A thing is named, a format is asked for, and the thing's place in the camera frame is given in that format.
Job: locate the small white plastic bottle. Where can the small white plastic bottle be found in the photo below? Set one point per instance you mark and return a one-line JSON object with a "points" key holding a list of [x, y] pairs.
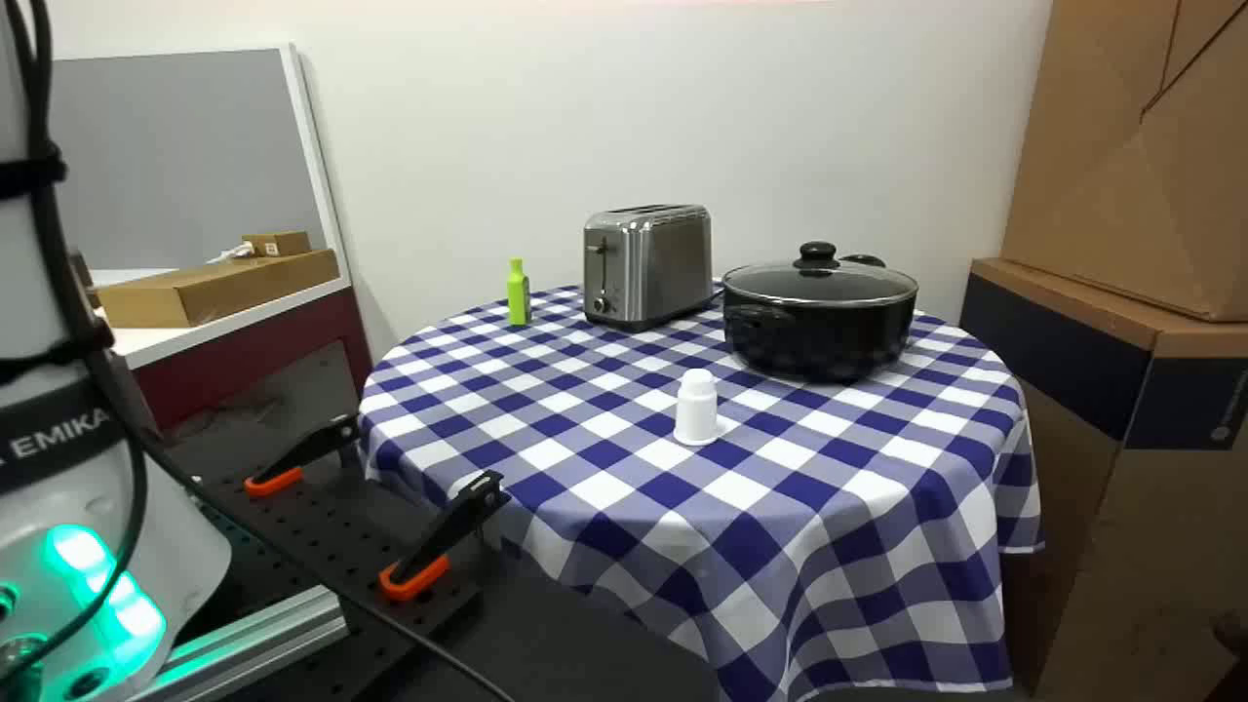
{"points": [[695, 413]]}

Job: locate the silver two-slot toaster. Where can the silver two-slot toaster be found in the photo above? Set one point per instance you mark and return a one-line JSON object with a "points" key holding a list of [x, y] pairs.
{"points": [[643, 268]]}

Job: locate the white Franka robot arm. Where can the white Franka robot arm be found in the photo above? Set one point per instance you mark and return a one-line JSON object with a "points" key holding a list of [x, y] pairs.
{"points": [[52, 522]]}

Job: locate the small cardboard piece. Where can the small cardboard piece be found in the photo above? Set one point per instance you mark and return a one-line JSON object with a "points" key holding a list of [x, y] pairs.
{"points": [[275, 245]]}

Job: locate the small green bottle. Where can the small green bottle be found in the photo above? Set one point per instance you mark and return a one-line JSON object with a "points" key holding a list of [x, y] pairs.
{"points": [[515, 297]]}

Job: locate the aluminium extrusion rail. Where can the aluminium extrusion rail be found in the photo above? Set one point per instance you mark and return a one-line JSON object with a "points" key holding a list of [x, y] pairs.
{"points": [[257, 640]]}

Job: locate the flat long cardboard box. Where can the flat long cardboard box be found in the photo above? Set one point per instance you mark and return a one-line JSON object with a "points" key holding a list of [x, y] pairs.
{"points": [[214, 289]]}

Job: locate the black perforated breadboard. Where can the black perforated breadboard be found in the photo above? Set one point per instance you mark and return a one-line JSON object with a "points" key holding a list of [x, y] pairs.
{"points": [[343, 540]]}

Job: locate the cardboard box dark blue band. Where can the cardboard box dark blue band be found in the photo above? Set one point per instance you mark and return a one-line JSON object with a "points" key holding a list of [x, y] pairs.
{"points": [[1118, 495]]}

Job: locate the black cooking pot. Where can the black cooking pot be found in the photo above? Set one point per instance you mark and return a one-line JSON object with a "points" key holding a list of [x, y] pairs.
{"points": [[818, 336]]}

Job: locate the glass pot lid black knob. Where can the glass pot lid black knob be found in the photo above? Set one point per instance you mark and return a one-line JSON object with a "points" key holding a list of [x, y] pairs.
{"points": [[821, 280]]}

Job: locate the white top dark red cabinet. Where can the white top dark red cabinet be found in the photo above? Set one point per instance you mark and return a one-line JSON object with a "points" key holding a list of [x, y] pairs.
{"points": [[248, 354]]}

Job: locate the blue white checkered tablecloth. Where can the blue white checkered tablecloth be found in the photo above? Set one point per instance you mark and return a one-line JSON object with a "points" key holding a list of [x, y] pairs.
{"points": [[754, 522]]}

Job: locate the grey panel white frame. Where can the grey panel white frame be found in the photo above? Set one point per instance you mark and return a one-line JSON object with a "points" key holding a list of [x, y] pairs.
{"points": [[177, 159]]}

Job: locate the black clamp orange tips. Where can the black clamp orange tips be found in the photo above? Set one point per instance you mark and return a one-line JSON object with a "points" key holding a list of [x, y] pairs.
{"points": [[443, 532], [303, 456]]}

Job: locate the large plain cardboard box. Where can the large plain cardboard box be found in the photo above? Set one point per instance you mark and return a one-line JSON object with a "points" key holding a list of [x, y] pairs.
{"points": [[1143, 144]]}

